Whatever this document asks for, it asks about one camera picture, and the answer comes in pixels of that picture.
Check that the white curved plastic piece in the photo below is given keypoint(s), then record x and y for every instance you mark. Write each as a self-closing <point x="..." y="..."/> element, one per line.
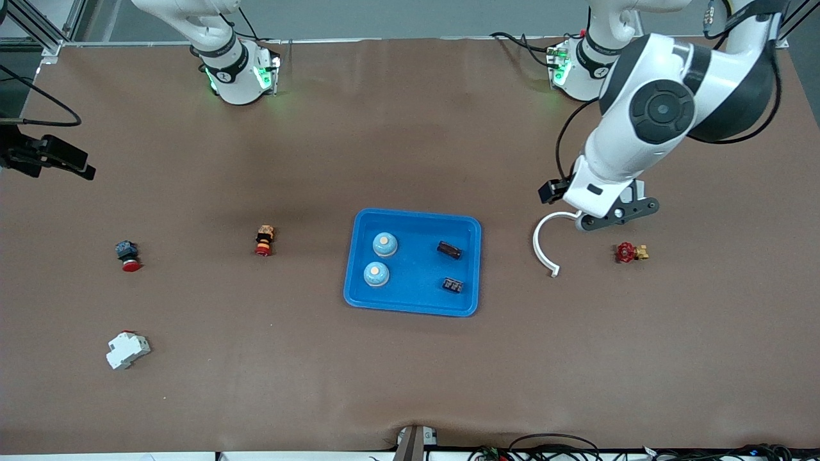
<point x="537" y="246"/>

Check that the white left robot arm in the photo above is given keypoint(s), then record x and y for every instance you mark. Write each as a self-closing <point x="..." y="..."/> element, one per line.
<point x="660" y="109"/>

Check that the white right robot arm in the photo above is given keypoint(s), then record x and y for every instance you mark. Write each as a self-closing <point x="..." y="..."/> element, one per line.
<point x="224" y="64"/>

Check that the orange emergency stop switch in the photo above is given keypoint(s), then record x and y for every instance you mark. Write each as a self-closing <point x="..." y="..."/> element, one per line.
<point x="264" y="240"/>

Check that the brown cylindrical capacitor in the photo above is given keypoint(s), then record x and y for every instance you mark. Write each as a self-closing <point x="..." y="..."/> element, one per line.
<point x="449" y="250"/>

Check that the white circuit breaker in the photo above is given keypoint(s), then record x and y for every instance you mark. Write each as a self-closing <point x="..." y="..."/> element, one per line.
<point x="125" y="351"/>

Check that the blue service bell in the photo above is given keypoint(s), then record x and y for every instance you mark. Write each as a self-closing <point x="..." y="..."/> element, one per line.
<point x="384" y="242"/>
<point x="376" y="274"/>

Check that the red handwheel brass valve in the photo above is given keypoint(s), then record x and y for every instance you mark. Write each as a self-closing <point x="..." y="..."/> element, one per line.
<point x="625" y="252"/>

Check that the blue plastic tray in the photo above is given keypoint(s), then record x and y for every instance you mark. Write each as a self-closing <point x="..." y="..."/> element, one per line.
<point x="416" y="282"/>

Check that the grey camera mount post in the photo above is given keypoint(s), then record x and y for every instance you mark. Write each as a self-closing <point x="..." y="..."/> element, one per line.
<point x="410" y="448"/>

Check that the brown table mat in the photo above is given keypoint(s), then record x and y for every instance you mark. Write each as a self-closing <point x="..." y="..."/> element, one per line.
<point x="410" y="384"/>

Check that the black block capacitor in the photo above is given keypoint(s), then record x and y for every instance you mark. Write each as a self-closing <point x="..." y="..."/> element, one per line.
<point x="453" y="285"/>

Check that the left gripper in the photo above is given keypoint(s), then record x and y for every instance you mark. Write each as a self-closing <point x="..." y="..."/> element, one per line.
<point x="549" y="191"/>

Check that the red mushroom push button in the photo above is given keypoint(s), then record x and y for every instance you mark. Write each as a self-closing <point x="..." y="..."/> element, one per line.
<point x="127" y="251"/>

